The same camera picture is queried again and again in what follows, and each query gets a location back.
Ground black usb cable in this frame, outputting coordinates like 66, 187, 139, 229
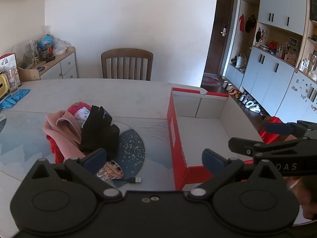
121, 177, 142, 185

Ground wooden sideboard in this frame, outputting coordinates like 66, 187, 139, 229
17, 46, 78, 81

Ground white wall cabinet unit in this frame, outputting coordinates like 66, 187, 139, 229
224, 0, 317, 124

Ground pink scarf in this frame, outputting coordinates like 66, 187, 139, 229
43, 111, 86, 163

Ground white tote bag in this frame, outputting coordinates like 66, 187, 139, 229
235, 55, 247, 68

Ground brown wooden chair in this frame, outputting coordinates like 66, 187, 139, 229
101, 48, 154, 81

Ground black hanging bag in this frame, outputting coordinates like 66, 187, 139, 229
245, 14, 257, 33

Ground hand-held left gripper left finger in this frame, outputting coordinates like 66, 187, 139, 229
23, 148, 124, 201

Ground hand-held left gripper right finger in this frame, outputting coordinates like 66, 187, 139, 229
187, 149, 283, 201

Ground blue globe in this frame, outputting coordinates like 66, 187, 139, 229
40, 35, 53, 50

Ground glass jar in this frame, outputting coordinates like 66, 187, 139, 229
308, 55, 317, 73

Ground red shoe box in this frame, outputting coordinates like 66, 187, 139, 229
167, 87, 269, 191

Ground patterned door rug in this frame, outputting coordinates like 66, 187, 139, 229
201, 73, 224, 87

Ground black glove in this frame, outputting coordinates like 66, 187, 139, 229
79, 105, 120, 160

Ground white plastic bag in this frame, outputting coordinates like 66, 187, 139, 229
52, 38, 68, 55

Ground blue printed table mat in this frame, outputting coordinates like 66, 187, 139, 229
0, 110, 171, 189

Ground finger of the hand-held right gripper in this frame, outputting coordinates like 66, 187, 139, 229
228, 137, 317, 157
264, 120, 317, 139

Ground printed cardboard box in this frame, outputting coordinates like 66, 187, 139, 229
0, 53, 21, 92

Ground clear plastic container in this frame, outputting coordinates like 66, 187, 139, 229
13, 40, 37, 68

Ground red knit cloth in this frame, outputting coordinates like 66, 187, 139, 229
46, 135, 66, 164

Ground row of shoes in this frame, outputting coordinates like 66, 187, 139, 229
222, 81, 263, 114

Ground printed face mask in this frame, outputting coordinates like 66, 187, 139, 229
74, 107, 91, 129

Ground yellow plastic item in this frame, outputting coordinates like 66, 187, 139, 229
0, 74, 10, 97

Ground dark brown door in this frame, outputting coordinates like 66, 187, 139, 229
204, 0, 236, 76

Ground person's right hand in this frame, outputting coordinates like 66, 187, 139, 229
287, 177, 317, 221

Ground blue cloth gloves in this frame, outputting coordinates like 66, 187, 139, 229
0, 88, 31, 109

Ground pink plush fruit toy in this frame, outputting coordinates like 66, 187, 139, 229
67, 102, 92, 116

